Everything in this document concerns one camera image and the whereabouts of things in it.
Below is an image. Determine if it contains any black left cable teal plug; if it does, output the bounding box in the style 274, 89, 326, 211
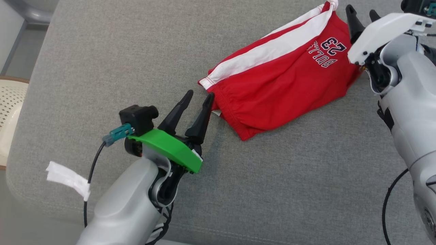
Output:
83, 123, 175, 245

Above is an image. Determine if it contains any cream perforated laundry basket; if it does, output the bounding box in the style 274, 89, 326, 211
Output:
0, 76, 30, 169

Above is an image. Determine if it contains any grey fabric sofa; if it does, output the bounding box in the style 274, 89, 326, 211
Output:
6, 0, 436, 245

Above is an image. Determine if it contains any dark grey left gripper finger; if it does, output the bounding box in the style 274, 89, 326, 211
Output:
186, 93, 214, 145
158, 90, 193, 136

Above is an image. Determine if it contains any red Bulls shorts white stripe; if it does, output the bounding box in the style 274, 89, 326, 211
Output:
198, 0, 363, 141

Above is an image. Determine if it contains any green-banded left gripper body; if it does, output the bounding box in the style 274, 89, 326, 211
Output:
124, 129, 203, 174

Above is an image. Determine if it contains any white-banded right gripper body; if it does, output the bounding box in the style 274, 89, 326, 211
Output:
347, 13, 433, 65

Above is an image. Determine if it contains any grey metal tube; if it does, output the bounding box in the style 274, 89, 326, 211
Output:
5, 0, 59, 25

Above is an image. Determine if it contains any white paper cable tag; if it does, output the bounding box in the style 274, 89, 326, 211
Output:
46, 161, 91, 202

